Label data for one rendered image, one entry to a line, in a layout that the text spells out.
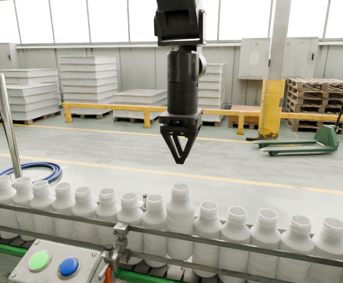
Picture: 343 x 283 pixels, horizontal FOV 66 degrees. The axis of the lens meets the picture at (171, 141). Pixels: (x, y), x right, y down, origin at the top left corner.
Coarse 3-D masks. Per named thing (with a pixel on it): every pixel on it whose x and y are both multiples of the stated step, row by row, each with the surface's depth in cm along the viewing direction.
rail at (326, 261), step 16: (16, 208) 64; (32, 208) 63; (144, 208) 63; (96, 224) 58; (112, 224) 57; (64, 240) 62; (192, 240) 53; (208, 240) 52; (144, 256) 58; (288, 256) 49; (304, 256) 48; (224, 272) 53; (240, 272) 53
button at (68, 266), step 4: (64, 260) 46; (68, 260) 45; (72, 260) 45; (64, 264) 45; (68, 264) 45; (72, 264) 45; (76, 264) 45; (60, 268) 44; (64, 268) 44; (68, 268) 44; (72, 268) 44; (76, 268) 45; (64, 272) 44; (68, 272) 44; (72, 272) 44
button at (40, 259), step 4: (40, 252) 47; (44, 252) 47; (36, 256) 46; (40, 256) 46; (44, 256) 46; (48, 256) 47; (32, 260) 46; (36, 260) 46; (40, 260) 46; (44, 260) 46; (32, 264) 45; (36, 264) 45; (40, 264) 45; (36, 268) 45
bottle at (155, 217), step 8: (152, 200) 59; (160, 200) 56; (152, 208) 56; (160, 208) 56; (144, 216) 58; (152, 216) 56; (160, 216) 57; (144, 224) 57; (152, 224) 56; (160, 224) 56; (144, 240) 59; (152, 240) 57; (160, 240) 57; (144, 248) 60; (152, 248) 58; (160, 248) 58; (160, 256) 58; (168, 256) 60; (152, 264) 59; (160, 264) 59
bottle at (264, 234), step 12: (264, 216) 53; (276, 216) 50; (252, 228) 53; (264, 228) 51; (252, 240) 52; (264, 240) 50; (276, 240) 50; (252, 252) 53; (252, 264) 53; (264, 264) 52; (276, 264) 52; (264, 276) 52
